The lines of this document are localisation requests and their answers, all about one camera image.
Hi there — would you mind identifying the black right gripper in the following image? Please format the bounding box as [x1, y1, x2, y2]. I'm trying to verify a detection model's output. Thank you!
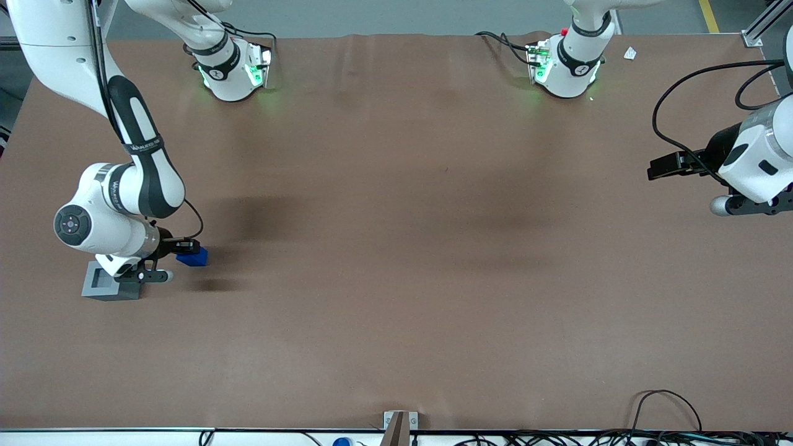
[154, 227, 202, 260]

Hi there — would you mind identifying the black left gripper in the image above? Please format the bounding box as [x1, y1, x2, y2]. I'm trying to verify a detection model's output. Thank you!
[647, 123, 745, 183]

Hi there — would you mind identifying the gray square base block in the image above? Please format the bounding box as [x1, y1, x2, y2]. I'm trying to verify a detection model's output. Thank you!
[81, 260, 142, 302]

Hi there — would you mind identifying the brown table mat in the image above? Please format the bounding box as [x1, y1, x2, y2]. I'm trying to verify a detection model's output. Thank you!
[0, 31, 793, 432]

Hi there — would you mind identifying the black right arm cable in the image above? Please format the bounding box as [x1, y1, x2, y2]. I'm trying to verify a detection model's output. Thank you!
[87, 0, 205, 243]

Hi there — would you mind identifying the long black left arm cable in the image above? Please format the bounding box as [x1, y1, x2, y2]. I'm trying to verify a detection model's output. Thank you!
[652, 59, 787, 185]

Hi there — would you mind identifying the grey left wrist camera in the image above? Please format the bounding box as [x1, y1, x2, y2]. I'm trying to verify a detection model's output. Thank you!
[710, 189, 793, 217]

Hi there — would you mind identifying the short black looped cable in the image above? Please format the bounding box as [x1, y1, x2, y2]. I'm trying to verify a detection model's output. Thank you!
[735, 62, 793, 111]

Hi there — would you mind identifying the aluminium frame post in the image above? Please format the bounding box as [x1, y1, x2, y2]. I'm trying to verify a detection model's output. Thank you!
[742, 0, 793, 48]

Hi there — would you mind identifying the white table edge rail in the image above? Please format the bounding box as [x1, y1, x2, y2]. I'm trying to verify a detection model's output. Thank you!
[0, 427, 793, 446]

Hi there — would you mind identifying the black left base cable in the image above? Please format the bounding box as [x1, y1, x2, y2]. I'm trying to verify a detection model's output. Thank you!
[475, 31, 535, 66]

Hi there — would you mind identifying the black base cable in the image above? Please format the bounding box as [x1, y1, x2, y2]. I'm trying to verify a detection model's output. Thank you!
[475, 31, 535, 66]
[186, 0, 278, 66]

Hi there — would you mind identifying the black right base cable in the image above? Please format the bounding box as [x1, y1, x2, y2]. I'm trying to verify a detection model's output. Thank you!
[186, 0, 278, 66]

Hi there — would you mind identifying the black arched floor cable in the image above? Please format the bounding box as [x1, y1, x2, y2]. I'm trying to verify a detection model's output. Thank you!
[631, 389, 703, 433]

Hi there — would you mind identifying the metal bracket with post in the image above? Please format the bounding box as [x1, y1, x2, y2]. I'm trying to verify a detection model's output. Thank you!
[383, 410, 419, 446]

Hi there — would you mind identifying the black tangled cable bundle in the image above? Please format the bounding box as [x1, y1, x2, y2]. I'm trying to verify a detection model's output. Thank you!
[455, 430, 793, 446]

